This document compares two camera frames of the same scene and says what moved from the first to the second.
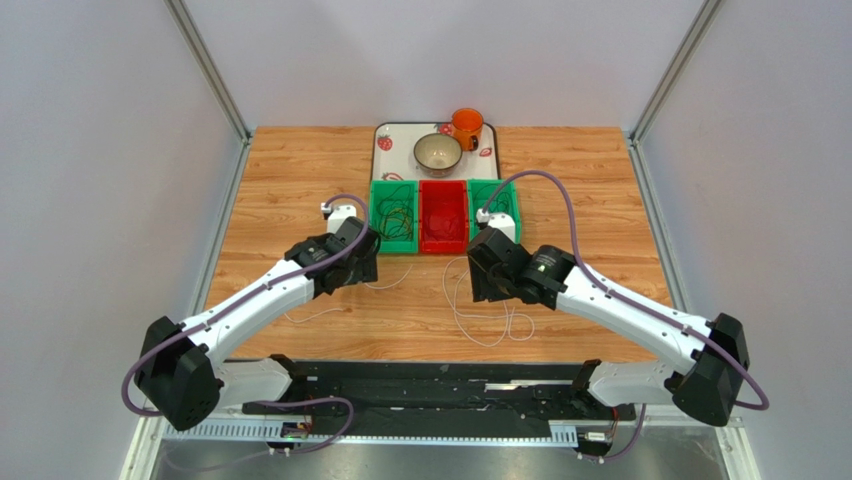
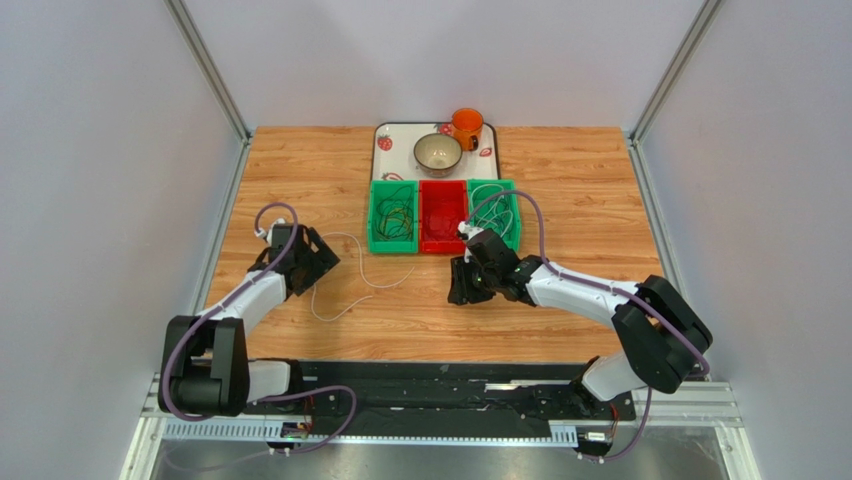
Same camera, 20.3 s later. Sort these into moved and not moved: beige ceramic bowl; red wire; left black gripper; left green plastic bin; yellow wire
Moved: left black gripper
Not moved: red wire; yellow wire; beige ceramic bowl; left green plastic bin
